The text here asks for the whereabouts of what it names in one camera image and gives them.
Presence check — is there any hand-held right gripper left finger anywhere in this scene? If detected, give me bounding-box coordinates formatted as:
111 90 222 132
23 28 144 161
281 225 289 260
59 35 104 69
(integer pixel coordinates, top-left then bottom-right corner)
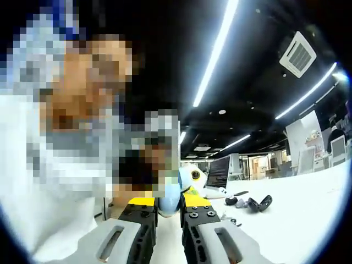
82 196 160 264

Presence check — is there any white table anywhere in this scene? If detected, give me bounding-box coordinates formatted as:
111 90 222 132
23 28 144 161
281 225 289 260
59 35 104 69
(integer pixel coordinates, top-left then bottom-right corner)
95 158 352 264

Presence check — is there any open laptop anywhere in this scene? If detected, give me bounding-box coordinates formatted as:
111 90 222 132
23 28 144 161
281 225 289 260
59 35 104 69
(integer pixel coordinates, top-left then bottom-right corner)
203 155 231 193

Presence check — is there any person's white shirt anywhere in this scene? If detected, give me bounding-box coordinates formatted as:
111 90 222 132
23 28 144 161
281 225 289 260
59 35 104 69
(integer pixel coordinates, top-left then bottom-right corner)
5 197 111 261

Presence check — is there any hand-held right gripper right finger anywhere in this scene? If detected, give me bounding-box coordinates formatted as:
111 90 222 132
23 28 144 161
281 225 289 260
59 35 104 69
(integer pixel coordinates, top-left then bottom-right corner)
180 192 263 264

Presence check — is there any long ceiling light strip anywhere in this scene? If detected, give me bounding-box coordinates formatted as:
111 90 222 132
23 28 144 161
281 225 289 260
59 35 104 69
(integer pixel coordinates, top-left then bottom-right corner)
213 134 251 155
274 62 338 120
192 0 240 108

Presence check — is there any white ceiling air conditioner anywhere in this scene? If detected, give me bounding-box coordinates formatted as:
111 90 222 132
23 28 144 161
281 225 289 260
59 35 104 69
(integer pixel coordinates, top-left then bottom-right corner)
279 30 317 79

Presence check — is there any white rounded gadget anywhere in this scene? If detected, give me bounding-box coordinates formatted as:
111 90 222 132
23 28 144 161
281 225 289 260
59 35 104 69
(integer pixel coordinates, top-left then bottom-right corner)
202 186 227 199

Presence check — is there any white square pillar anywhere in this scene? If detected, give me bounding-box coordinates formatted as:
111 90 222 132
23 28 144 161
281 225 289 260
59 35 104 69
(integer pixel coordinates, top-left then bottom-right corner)
285 109 325 177

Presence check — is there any black oval earbud case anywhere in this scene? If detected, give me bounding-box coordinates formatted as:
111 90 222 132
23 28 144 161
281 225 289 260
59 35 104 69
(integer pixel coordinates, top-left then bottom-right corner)
246 194 273 214

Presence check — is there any white mesh office chair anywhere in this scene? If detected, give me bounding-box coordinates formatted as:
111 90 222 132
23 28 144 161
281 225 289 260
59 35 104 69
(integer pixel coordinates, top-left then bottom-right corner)
329 136 348 168
296 145 317 174

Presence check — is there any light blue earbud case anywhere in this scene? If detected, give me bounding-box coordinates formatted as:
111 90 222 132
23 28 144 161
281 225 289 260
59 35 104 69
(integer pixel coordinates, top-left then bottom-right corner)
158 169 184 218

